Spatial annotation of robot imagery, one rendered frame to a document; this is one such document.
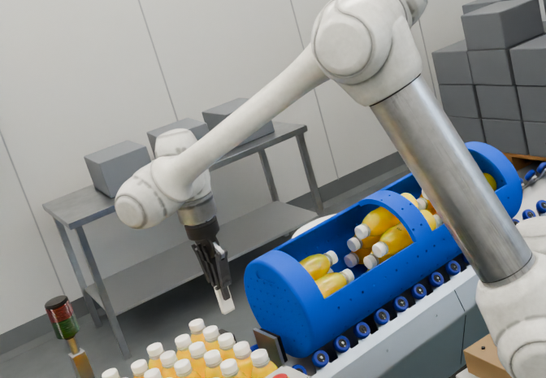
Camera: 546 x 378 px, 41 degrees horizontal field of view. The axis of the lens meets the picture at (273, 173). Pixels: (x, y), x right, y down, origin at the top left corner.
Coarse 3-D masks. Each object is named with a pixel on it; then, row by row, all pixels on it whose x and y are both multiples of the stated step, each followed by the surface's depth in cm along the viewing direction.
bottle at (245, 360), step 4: (236, 356) 174; (240, 356) 173; (244, 356) 173; (248, 356) 173; (236, 360) 174; (240, 360) 173; (244, 360) 173; (248, 360) 173; (240, 364) 173; (244, 364) 172; (248, 364) 172; (252, 364) 173; (240, 368) 173; (244, 368) 172; (248, 368) 172; (244, 372) 172; (248, 372) 172; (248, 376) 172
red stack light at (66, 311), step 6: (60, 306) 191; (66, 306) 192; (48, 312) 192; (54, 312) 191; (60, 312) 191; (66, 312) 192; (72, 312) 194; (54, 318) 191; (60, 318) 192; (66, 318) 192
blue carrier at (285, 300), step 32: (480, 160) 232; (384, 192) 210; (416, 192) 236; (512, 192) 221; (320, 224) 205; (352, 224) 221; (416, 224) 200; (288, 256) 186; (416, 256) 199; (448, 256) 210; (256, 288) 194; (288, 288) 180; (352, 288) 186; (384, 288) 193; (288, 320) 187; (320, 320) 181; (352, 320) 190; (288, 352) 194
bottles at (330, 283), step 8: (440, 224) 222; (368, 248) 216; (344, 256) 216; (352, 256) 215; (360, 256) 216; (368, 256) 208; (384, 256) 208; (352, 264) 215; (368, 264) 208; (376, 264) 208; (328, 272) 210; (336, 272) 201; (344, 272) 203; (352, 272) 203; (320, 280) 198; (328, 280) 197; (336, 280) 198; (344, 280) 200; (352, 280) 203; (320, 288) 195; (328, 288) 196; (336, 288) 197
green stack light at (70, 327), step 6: (72, 318) 194; (54, 324) 192; (60, 324) 192; (66, 324) 192; (72, 324) 194; (78, 324) 196; (54, 330) 193; (60, 330) 192; (66, 330) 193; (72, 330) 194; (78, 330) 195; (60, 336) 193; (66, 336) 193
